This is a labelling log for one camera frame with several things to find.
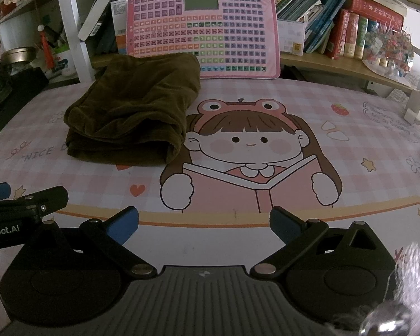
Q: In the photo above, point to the colourful flower ornament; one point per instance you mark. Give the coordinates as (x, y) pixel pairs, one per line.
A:
(388, 47)

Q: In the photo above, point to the white labelled box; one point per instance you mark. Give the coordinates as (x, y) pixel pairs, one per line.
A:
(291, 38)

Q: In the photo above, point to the thick red lying book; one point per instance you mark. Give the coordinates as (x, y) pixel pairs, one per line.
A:
(374, 10)

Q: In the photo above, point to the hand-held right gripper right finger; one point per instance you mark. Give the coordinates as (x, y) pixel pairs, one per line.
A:
(284, 224)

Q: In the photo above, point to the narrow red upright book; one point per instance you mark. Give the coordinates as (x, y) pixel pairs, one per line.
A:
(351, 35)

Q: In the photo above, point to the green upright book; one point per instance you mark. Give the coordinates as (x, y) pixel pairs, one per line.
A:
(361, 36)

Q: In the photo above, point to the black bag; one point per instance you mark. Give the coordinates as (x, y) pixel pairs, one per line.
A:
(17, 91)

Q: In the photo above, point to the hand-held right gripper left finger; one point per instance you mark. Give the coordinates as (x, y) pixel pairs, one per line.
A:
(123, 222)

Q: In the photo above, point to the grey fluffy fur trim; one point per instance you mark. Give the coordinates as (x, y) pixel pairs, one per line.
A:
(413, 269)

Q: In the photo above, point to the dark olive garment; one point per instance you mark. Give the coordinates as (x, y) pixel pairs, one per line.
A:
(133, 112)

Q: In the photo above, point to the red stick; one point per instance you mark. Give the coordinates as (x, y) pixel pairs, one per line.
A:
(46, 47)

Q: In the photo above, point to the cartoon girl desk mat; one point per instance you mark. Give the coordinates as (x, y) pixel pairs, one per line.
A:
(353, 189)

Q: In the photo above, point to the open white leaning book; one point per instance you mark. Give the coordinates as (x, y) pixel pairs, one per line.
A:
(98, 10)

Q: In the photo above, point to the pink learning tablet toy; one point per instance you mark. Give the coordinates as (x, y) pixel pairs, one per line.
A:
(203, 31)

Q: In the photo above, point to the white frame wooden bookshelf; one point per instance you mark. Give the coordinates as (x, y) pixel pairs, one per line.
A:
(71, 24)

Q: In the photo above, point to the wide red upright book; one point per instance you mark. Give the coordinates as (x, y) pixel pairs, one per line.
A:
(338, 35)

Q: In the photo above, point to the small white orange box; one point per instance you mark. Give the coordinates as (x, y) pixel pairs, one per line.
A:
(119, 21)

